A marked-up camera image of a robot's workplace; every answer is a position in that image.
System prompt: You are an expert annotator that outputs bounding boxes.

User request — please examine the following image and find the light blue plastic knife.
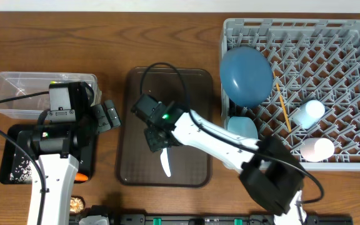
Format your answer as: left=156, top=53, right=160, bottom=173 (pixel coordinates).
left=160, top=148, right=171, bottom=178

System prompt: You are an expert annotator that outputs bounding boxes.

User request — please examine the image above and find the orange carrot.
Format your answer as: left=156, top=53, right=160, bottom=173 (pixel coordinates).
left=74, top=172, right=89, bottom=183

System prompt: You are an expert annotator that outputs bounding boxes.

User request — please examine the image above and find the light blue bowl with rice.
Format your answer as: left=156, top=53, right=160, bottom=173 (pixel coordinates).
left=227, top=116, right=258, bottom=139

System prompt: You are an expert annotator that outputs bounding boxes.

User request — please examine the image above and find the brown food scrap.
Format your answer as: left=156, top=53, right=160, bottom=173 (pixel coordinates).
left=69, top=197, right=85, bottom=214

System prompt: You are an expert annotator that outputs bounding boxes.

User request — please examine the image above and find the dark blue plate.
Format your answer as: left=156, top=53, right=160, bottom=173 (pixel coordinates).
left=219, top=47, right=274, bottom=108

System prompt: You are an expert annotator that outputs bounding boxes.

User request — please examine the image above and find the wooden chopstick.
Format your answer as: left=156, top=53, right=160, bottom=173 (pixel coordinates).
left=275, top=83, right=292, bottom=133

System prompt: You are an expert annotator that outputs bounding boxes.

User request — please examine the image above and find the light blue cup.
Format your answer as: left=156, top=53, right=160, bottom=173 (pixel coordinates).
left=292, top=100, right=325, bottom=129

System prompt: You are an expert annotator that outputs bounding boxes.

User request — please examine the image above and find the pink cup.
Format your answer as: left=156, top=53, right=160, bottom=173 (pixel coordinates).
left=300, top=137, right=335, bottom=163

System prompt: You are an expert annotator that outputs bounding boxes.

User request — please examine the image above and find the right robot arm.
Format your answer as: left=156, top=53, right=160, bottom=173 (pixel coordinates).
left=131, top=94, right=307, bottom=224

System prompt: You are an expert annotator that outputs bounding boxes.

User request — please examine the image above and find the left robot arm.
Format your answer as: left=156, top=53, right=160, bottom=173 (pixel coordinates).
left=16, top=81, right=121, bottom=224

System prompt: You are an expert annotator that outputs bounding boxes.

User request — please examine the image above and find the grey plastic dishwasher rack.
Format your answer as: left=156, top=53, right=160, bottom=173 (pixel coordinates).
left=219, top=18, right=360, bottom=171

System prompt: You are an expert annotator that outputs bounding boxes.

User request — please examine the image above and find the brown serving tray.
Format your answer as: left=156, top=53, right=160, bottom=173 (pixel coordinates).
left=116, top=67, right=214, bottom=188

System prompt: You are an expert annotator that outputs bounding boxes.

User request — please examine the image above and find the pile of white rice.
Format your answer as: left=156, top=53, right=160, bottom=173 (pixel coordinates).
left=9, top=151, right=32, bottom=184

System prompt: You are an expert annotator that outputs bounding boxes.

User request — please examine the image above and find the black tray bin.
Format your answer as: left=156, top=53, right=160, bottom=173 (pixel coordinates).
left=0, top=136, right=98, bottom=184

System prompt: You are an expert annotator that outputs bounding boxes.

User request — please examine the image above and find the clear plastic bin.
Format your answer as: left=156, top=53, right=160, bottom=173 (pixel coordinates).
left=0, top=71, right=102, bottom=120

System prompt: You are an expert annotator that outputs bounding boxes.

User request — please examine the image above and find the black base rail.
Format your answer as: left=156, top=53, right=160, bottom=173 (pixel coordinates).
left=69, top=206, right=354, bottom=225

